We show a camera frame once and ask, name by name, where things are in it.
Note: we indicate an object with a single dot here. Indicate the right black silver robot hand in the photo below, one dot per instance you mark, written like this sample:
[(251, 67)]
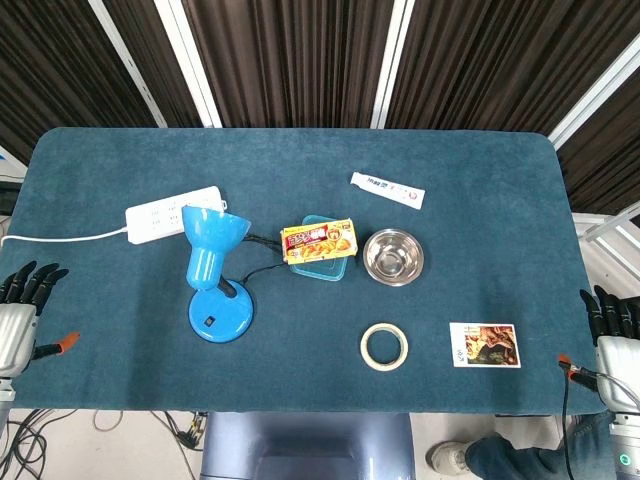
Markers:
[(617, 355)]

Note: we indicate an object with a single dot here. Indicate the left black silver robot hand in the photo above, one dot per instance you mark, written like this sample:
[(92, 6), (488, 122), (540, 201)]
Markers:
[(15, 325)]

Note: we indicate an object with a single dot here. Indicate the blue desk lamp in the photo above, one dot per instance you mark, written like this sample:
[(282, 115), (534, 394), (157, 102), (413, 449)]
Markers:
[(210, 250)]

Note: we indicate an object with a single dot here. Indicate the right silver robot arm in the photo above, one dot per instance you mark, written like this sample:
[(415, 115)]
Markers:
[(625, 445)]

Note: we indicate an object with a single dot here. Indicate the white photo card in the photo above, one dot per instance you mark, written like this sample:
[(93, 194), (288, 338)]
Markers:
[(487, 346)]

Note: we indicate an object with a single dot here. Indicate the blue jeans leg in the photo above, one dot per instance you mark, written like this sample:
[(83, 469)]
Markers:
[(530, 457)]

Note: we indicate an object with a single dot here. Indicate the white power strip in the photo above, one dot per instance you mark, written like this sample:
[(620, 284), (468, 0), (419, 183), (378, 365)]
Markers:
[(170, 215)]

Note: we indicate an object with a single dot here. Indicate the white sneaker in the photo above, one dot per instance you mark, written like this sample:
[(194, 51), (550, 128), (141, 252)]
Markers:
[(445, 457)]

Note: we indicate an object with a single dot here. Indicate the stainless steel bowl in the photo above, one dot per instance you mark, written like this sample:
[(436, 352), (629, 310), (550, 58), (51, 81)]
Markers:
[(393, 257)]

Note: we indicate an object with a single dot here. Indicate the beige masking tape roll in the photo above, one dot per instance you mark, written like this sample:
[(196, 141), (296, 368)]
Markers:
[(365, 350)]

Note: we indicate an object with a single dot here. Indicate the white toothpaste tube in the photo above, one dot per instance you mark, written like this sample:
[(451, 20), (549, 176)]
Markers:
[(387, 190)]

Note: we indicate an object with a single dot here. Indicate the blue plastic container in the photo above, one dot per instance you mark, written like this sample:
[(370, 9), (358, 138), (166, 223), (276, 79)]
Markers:
[(320, 272)]

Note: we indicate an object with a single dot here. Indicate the blue robot torso base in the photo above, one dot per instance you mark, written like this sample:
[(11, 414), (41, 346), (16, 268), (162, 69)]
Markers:
[(307, 445)]

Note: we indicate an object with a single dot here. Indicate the yellow curry box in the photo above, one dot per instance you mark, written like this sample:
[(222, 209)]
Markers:
[(320, 241)]

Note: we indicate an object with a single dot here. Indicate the teal table cloth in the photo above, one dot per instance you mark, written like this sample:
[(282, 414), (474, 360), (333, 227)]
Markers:
[(310, 165)]

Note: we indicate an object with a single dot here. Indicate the dark brown curtain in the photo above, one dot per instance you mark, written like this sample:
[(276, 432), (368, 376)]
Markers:
[(300, 60)]

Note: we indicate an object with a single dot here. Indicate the white metal side frame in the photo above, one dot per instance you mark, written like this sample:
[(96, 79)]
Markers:
[(612, 235)]

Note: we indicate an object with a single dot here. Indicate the wide white frame beam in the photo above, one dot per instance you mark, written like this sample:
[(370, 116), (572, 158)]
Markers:
[(595, 97), (187, 62), (392, 62)]

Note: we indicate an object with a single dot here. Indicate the thin white frame beam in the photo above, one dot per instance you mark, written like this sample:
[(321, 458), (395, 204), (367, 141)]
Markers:
[(127, 65)]

